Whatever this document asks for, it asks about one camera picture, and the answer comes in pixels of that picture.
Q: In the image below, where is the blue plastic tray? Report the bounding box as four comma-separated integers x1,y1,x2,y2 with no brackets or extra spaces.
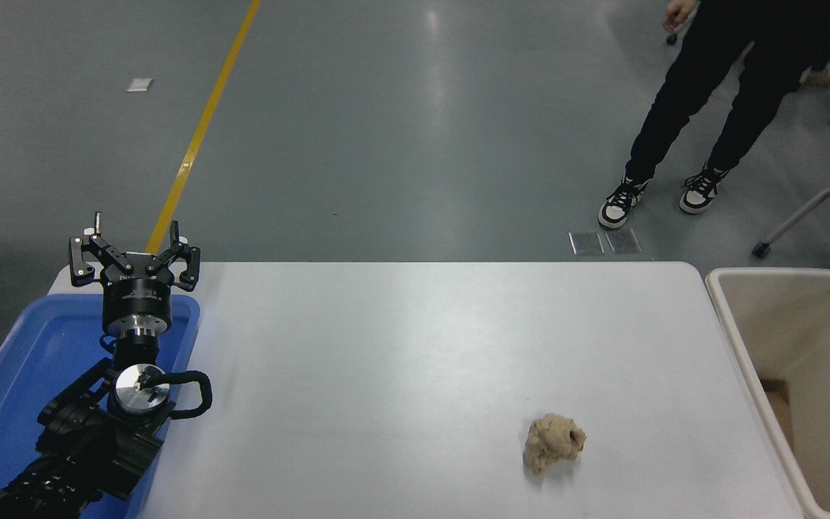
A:
0,292,201,519

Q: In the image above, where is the person with black-white sneakers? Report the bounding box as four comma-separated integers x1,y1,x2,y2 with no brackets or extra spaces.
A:
598,0,830,231

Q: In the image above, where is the person's hand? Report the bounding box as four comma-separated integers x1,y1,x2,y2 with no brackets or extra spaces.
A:
661,0,697,34

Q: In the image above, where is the metal floor plate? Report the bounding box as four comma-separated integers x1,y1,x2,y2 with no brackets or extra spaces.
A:
568,231,604,256
605,229,642,254

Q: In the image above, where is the large pale dustbin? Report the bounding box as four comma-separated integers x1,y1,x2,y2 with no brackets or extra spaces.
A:
705,267,830,519

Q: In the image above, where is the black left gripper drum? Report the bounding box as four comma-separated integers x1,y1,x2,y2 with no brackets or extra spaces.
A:
102,265,174,322

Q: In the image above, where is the crumpled tan paper ball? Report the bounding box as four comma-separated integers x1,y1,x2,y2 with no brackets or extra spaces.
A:
522,412,588,476

